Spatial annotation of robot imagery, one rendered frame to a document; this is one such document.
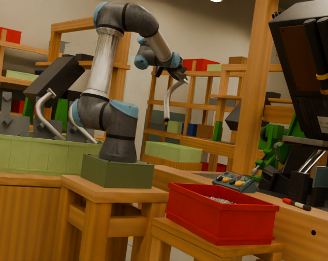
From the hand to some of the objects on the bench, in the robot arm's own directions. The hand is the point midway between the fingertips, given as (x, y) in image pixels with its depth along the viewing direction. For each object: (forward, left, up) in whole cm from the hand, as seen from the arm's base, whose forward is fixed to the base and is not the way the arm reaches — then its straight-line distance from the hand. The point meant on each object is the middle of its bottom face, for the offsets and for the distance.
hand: (182, 80), depth 245 cm
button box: (-28, -73, -49) cm, 92 cm away
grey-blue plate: (-15, -101, -45) cm, 112 cm away
